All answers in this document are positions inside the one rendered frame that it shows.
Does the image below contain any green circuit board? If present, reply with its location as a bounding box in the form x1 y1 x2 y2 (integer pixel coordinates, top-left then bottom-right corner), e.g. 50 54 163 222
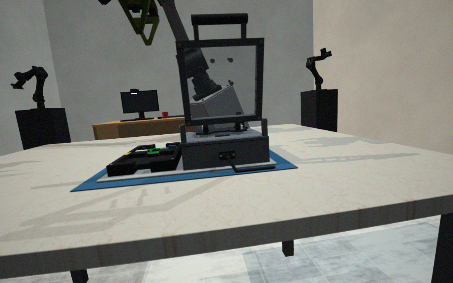
135 145 177 155

